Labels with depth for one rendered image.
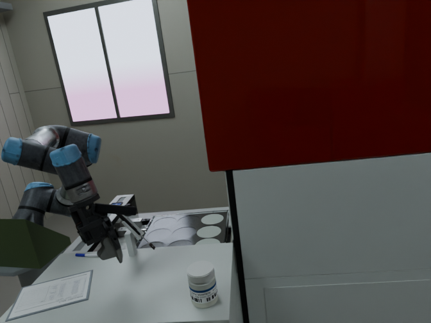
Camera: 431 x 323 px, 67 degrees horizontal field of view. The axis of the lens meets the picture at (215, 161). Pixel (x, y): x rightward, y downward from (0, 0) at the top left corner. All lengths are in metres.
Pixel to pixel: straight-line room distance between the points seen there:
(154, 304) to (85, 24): 3.26
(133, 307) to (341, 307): 0.73
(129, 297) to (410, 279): 0.91
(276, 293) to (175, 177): 2.60
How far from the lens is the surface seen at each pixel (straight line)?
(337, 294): 1.29
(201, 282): 0.85
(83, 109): 3.96
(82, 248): 1.33
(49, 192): 1.74
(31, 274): 1.76
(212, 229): 1.37
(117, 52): 3.66
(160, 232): 1.43
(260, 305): 1.29
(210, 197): 3.63
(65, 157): 0.94
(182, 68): 3.39
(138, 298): 0.98
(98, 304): 1.01
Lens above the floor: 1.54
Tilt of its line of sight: 16 degrees down
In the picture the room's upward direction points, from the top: 7 degrees counter-clockwise
